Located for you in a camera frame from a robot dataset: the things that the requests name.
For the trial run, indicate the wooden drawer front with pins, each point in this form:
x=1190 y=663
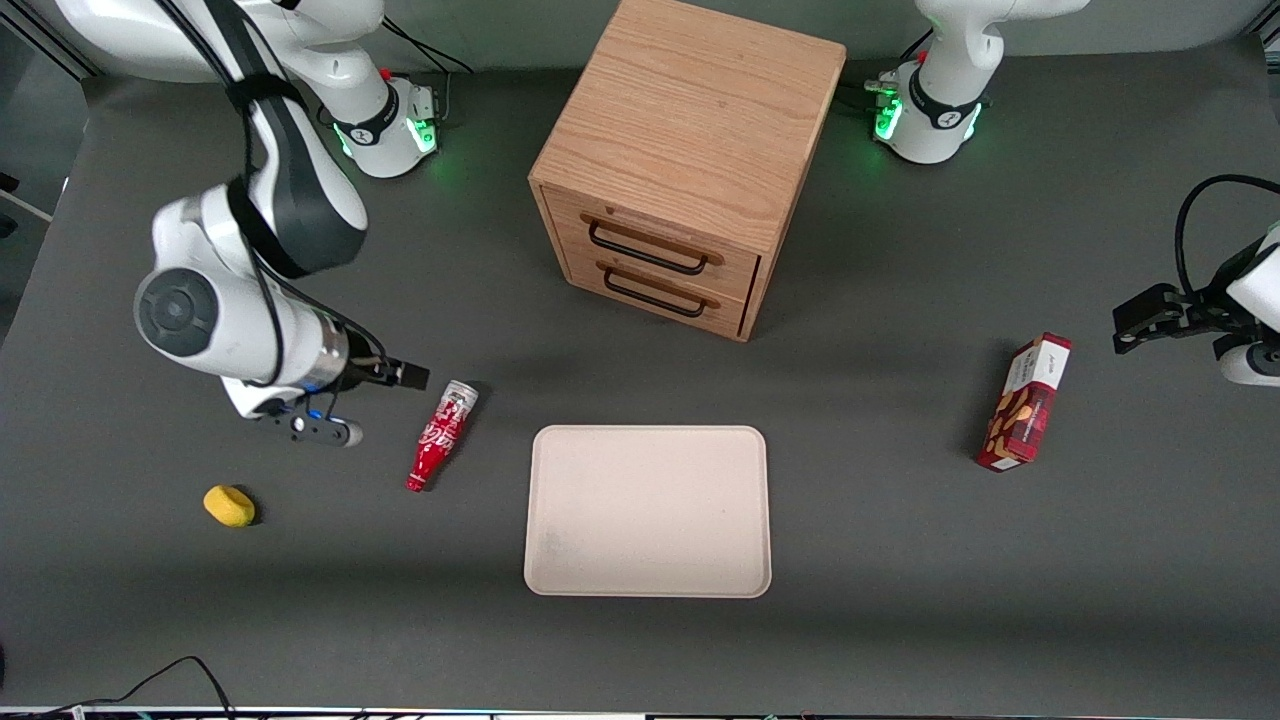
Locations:
x=740 y=275
x=725 y=315

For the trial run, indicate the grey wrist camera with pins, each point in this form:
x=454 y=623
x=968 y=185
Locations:
x=1250 y=365
x=320 y=430

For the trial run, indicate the yellow lemon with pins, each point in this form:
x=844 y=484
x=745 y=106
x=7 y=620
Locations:
x=229 y=506

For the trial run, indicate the wooden drawer cabinet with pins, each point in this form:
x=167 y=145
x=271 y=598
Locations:
x=690 y=110

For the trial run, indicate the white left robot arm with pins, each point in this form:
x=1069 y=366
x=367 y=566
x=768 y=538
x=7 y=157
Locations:
x=940 y=110

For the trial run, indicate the red snack box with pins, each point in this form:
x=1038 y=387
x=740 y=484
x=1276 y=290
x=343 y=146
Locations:
x=1025 y=410

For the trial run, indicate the beige plastic tray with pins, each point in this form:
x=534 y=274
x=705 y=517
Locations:
x=660 y=520

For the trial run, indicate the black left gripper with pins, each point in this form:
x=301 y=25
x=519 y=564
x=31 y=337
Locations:
x=1203 y=302

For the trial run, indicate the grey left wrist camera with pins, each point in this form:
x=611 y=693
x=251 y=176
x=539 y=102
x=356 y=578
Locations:
x=1250 y=365

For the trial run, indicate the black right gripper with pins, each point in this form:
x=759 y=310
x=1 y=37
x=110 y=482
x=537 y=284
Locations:
x=367 y=374

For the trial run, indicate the aluminium frame rail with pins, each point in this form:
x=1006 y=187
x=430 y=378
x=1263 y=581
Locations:
x=50 y=45

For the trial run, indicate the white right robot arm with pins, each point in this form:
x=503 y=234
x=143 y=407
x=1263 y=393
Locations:
x=230 y=330

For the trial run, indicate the red coke bottle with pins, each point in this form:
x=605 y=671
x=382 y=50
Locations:
x=440 y=435

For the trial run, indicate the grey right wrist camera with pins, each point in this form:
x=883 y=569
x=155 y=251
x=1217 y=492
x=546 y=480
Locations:
x=320 y=430

